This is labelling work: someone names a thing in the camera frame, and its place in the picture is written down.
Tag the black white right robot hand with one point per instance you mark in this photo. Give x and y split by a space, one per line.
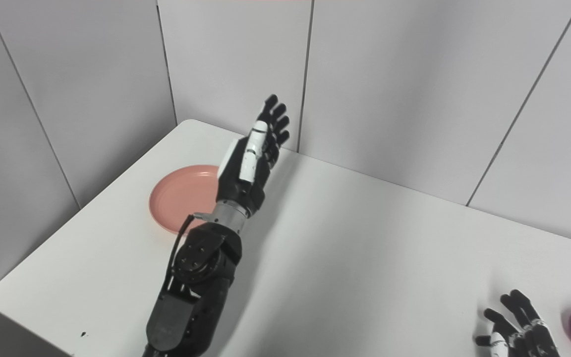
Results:
533 342

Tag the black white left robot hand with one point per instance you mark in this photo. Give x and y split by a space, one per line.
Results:
238 191

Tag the pink round plate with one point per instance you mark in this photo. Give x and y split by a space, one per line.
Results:
181 198

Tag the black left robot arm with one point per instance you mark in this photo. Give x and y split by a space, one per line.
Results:
196 277

